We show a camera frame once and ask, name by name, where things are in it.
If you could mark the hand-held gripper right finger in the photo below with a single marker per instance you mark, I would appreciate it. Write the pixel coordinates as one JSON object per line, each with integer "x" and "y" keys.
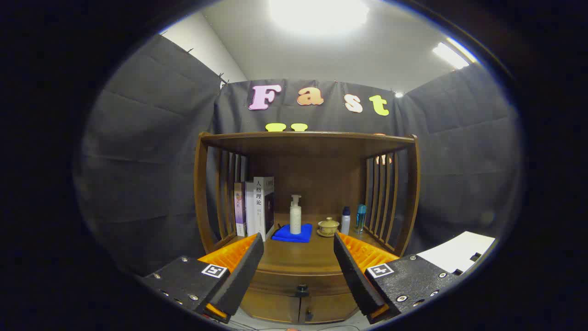
{"x": 353, "y": 276}

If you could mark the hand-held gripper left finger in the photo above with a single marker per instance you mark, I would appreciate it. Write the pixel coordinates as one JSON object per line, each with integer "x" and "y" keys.
{"x": 243, "y": 276}

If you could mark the brown wooden drawer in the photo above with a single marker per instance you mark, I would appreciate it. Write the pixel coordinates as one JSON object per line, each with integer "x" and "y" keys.
{"x": 275, "y": 282}

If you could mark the black drawer knob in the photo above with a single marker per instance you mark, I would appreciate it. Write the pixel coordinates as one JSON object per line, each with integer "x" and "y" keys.
{"x": 302, "y": 289}

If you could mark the wooden cabinet door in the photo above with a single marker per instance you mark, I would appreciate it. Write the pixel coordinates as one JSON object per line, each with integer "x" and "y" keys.
{"x": 330, "y": 310}
{"x": 273, "y": 307}

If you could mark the brown wooden countertop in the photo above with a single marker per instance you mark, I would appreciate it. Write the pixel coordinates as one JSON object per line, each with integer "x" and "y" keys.
{"x": 303, "y": 255}

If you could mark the white drawer unit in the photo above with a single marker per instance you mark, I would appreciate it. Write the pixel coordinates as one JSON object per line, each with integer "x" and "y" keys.
{"x": 459, "y": 250}

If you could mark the brown wooden cabinet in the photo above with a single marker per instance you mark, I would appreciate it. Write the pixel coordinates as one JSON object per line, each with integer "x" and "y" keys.
{"x": 303, "y": 179}

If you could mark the white bottle with blue cap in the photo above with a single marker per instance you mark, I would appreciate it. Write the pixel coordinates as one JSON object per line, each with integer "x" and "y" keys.
{"x": 345, "y": 223}

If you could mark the beige lidded teacup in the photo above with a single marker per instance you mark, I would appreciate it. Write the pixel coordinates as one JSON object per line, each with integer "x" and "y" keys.
{"x": 328, "y": 226}

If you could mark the clear blue bottle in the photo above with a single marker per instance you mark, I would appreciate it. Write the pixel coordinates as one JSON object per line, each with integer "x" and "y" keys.
{"x": 360, "y": 219}

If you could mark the blue folded cloth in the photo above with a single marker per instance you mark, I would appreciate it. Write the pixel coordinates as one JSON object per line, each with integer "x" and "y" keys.
{"x": 287, "y": 236}

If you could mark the purple book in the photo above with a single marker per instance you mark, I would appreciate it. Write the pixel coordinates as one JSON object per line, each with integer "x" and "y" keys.
{"x": 240, "y": 211}

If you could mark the thin white book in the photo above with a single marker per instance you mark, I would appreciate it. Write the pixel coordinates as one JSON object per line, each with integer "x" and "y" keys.
{"x": 250, "y": 211}

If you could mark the thick white and black book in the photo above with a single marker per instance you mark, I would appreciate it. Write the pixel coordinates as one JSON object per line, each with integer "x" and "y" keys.
{"x": 262, "y": 209}

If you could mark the white pump bottle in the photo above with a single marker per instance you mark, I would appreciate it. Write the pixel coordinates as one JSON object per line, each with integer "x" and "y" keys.
{"x": 295, "y": 220}

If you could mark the rectangular ceiling light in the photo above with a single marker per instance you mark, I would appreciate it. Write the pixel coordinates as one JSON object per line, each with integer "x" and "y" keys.
{"x": 451, "y": 55}

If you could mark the large round ceiling light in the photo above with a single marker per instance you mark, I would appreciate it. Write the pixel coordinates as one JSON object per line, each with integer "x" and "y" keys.
{"x": 319, "y": 14}

